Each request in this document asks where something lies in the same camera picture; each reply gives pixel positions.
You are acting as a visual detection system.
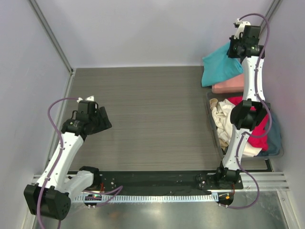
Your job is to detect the aluminium frame post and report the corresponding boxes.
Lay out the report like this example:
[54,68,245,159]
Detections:
[28,0,73,74]
[264,0,283,22]

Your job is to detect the clear plastic bin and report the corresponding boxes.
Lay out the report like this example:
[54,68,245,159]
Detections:
[205,89,284,160]

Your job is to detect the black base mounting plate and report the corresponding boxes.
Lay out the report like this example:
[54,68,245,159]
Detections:
[92,170,244,196]

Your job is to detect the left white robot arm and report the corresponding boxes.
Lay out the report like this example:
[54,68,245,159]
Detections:
[24,96,112,220]

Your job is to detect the cream t shirt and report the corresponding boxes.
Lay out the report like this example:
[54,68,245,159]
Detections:
[209,98,258,158]

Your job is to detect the folded pink t shirt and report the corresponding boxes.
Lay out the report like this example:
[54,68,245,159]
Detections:
[212,74,244,94]

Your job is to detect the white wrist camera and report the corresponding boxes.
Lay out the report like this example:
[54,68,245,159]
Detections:
[234,19,251,39]
[85,95,95,102]

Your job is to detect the red t shirt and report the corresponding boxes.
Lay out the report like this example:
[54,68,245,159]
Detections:
[227,96,269,151]

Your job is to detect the right aluminium frame post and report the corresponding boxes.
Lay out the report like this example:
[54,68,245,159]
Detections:
[264,0,283,22]

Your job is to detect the turquoise t shirt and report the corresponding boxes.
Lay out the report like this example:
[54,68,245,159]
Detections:
[201,42,243,87]

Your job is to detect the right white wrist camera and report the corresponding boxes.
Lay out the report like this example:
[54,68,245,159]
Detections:
[234,19,251,39]

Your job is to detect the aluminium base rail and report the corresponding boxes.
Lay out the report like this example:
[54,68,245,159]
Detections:
[30,173,290,194]

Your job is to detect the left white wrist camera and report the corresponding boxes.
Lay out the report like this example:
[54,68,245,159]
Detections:
[85,95,95,102]

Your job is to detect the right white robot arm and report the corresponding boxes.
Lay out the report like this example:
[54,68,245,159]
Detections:
[212,21,270,189]

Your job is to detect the teal grey t shirt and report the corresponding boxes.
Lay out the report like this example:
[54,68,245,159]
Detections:
[256,112,282,157]

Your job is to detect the left aluminium frame post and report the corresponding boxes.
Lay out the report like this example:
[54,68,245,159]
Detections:
[28,0,73,74]

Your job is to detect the slotted grey cable duct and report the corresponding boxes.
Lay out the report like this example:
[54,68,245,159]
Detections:
[73,193,219,203]

